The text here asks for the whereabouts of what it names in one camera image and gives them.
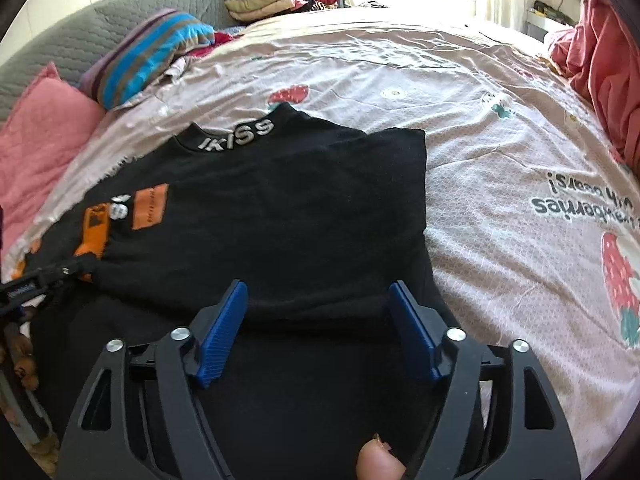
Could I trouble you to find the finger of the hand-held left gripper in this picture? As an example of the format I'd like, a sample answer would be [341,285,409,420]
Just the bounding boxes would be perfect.
[0,255,97,311]

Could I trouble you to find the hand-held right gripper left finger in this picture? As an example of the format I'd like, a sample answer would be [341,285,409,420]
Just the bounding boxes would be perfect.
[57,280,249,480]

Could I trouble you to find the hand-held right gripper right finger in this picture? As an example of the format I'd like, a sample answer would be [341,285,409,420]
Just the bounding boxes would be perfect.
[389,281,583,480]

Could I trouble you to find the black sweater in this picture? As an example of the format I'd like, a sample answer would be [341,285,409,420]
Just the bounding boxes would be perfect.
[10,102,486,480]

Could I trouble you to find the person's right hand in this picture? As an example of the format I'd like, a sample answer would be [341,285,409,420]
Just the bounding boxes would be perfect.
[356,435,407,480]

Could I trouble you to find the pink quilted pillow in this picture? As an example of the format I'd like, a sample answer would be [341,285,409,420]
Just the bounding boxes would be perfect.
[0,62,108,261]

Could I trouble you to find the pink strawberry printed bedspread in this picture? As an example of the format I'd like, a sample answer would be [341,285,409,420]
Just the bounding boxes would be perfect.
[0,7,640,480]

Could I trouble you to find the grey quilted headboard cover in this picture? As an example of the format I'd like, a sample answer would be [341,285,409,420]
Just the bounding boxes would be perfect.
[0,0,241,126]

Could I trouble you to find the blue and brown striped pillow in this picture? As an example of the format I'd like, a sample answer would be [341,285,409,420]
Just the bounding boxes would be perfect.
[80,8,217,111]

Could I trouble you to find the red crumpled garment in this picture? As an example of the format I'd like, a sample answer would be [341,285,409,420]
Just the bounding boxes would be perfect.
[190,30,246,61]

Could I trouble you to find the pink red crumpled blanket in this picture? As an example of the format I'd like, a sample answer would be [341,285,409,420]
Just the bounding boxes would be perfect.
[545,0,640,166]

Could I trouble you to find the white cabinet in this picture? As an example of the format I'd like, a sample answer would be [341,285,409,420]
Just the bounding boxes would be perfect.
[525,0,583,43]

